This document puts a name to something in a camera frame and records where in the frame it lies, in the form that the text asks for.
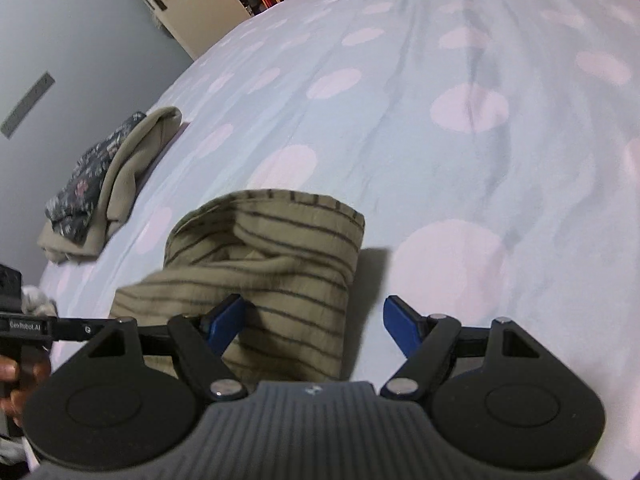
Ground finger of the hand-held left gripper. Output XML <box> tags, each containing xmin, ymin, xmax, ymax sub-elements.
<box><xmin>50</xmin><ymin>316</ymin><xmax>121</xmax><ymax>342</ymax></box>

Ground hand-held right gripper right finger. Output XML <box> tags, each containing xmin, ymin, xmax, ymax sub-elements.
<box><xmin>380</xmin><ymin>296</ymin><xmax>542</xmax><ymax>402</ymax></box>

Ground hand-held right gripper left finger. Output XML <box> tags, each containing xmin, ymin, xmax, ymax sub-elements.
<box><xmin>88</xmin><ymin>294</ymin><xmax>249</xmax><ymax>403</ymax></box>

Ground olive striped shirt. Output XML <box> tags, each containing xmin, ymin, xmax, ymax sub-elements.
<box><xmin>109</xmin><ymin>189</ymin><xmax>366</xmax><ymax>386</ymax></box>

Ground person's left hand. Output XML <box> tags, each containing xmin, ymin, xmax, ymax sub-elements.
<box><xmin>0</xmin><ymin>350</ymin><xmax>53</xmax><ymax>428</ymax></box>

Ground pale beige cloth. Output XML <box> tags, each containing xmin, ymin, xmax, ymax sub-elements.
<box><xmin>21</xmin><ymin>285</ymin><xmax>58</xmax><ymax>320</ymax></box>

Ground dark floral folded garment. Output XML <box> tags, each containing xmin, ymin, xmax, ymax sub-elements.
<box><xmin>44</xmin><ymin>111</ymin><xmax>148</xmax><ymax>247</ymax></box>

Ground beige folded garment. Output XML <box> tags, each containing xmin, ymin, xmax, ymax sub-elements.
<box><xmin>37</xmin><ymin>106</ymin><xmax>183</xmax><ymax>263</ymax></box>

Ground beige door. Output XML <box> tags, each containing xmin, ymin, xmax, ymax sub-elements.
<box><xmin>107</xmin><ymin>0</ymin><xmax>251</xmax><ymax>61</ymax></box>

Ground grey wall plate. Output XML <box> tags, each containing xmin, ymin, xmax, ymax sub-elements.
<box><xmin>0</xmin><ymin>71</ymin><xmax>56</xmax><ymax>140</ymax></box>

